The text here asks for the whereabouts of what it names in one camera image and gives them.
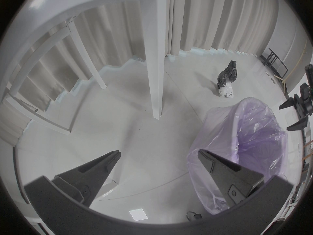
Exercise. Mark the purple plastic bag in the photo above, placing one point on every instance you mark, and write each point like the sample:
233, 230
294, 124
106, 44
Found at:
259, 136

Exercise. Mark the black small table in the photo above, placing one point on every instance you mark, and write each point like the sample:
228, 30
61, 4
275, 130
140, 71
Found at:
278, 59

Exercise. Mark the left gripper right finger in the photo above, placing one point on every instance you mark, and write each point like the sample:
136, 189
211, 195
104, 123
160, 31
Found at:
227, 177

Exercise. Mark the white printed wrapper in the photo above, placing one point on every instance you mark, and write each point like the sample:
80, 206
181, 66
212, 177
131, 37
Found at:
226, 92

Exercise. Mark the crumpled black plastic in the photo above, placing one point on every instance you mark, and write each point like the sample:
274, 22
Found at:
227, 75

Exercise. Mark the white trash bin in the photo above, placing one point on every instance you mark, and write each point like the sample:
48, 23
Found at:
220, 131

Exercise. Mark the white curtain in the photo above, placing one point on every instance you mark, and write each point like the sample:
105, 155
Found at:
122, 33
220, 16

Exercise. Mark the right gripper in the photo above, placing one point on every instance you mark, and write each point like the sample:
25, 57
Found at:
303, 109

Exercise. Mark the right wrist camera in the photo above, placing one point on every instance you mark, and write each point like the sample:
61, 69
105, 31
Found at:
304, 89

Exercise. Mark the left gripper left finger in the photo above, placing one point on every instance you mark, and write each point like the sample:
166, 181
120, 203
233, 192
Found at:
93, 177

